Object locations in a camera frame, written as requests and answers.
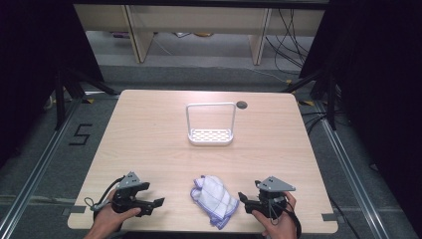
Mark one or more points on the person's left hand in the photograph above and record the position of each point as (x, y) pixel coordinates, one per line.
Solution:
(107, 217)

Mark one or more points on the dark curtain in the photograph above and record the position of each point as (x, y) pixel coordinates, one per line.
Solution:
(381, 83)
(33, 66)

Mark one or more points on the white blue-checked cloth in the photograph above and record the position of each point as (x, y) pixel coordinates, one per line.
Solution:
(214, 199)

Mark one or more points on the person's right hand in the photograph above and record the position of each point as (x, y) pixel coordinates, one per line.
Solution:
(282, 224)

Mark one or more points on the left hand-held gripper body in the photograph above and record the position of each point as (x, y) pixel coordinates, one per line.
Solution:
(127, 186)

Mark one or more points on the yellow black tape piece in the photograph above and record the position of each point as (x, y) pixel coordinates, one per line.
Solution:
(88, 100)
(306, 103)

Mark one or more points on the grey tape strip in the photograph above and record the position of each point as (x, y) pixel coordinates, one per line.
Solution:
(329, 217)
(77, 209)

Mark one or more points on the black metal stand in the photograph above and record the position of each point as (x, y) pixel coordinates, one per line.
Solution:
(61, 99)
(331, 99)

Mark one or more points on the yellow round object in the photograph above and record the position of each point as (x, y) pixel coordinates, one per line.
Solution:
(203, 34)

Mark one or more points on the aluminium floor rail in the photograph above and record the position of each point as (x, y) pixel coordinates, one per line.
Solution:
(36, 169)
(351, 172)

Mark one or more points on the dark round table grommet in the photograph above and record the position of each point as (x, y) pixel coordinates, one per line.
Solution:
(242, 105)

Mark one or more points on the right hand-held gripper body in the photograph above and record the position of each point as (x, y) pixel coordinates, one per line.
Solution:
(273, 186)

